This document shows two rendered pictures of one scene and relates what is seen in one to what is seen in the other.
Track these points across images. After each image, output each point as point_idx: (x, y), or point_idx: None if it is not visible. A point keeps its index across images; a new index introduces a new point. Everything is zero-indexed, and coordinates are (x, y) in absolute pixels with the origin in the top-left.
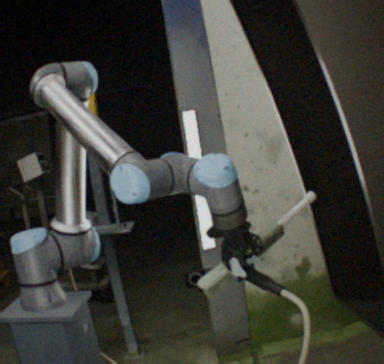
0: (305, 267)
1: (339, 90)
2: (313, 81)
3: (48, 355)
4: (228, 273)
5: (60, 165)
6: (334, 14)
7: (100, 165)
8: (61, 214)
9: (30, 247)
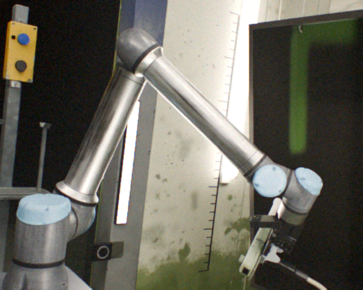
0: (185, 252)
1: None
2: (275, 112)
3: None
4: (261, 257)
5: (105, 133)
6: None
7: (235, 158)
8: (83, 182)
9: (61, 218)
